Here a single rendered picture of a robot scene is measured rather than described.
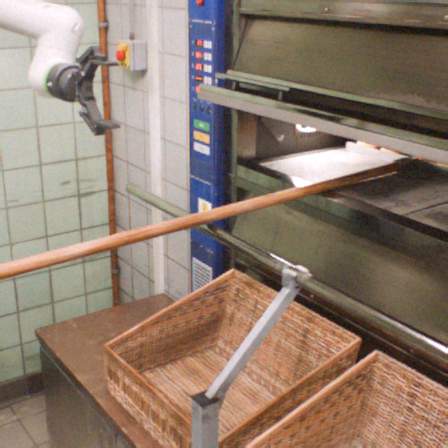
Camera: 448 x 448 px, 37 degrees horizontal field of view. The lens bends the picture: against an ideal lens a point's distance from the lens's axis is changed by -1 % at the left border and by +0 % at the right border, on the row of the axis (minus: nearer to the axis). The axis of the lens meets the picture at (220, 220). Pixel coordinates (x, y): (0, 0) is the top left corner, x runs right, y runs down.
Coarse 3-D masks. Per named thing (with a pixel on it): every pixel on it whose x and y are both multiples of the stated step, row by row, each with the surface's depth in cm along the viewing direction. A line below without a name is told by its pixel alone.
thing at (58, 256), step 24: (384, 168) 196; (288, 192) 174; (312, 192) 179; (192, 216) 156; (216, 216) 159; (96, 240) 142; (120, 240) 144; (144, 240) 148; (0, 264) 130; (24, 264) 132; (48, 264) 135
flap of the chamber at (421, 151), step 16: (208, 96) 189; (224, 96) 183; (256, 112) 172; (272, 112) 167; (288, 112) 162; (320, 128) 154; (336, 128) 150; (352, 128) 146; (384, 144) 139; (400, 144) 135; (416, 144) 132; (432, 160) 129
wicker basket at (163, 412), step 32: (224, 288) 214; (256, 288) 206; (160, 320) 203; (224, 320) 217; (256, 320) 205; (288, 320) 194; (320, 320) 184; (160, 352) 206; (192, 352) 214; (224, 352) 216; (256, 352) 204; (288, 352) 193; (320, 352) 184; (352, 352) 174; (128, 384) 184; (160, 384) 200; (192, 384) 200; (256, 384) 200; (288, 384) 193; (320, 384) 169; (160, 416) 171; (224, 416) 185; (256, 416) 158
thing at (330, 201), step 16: (240, 176) 209; (256, 176) 202; (272, 176) 197; (288, 176) 197; (336, 192) 183; (320, 208) 181; (336, 208) 176; (352, 208) 171; (368, 208) 170; (368, 224) 167; (384, 224) 163; (400, 224) 159; (416, 224) 159; (400, 240) 160; (416, 240) 156; (432, 240) 152
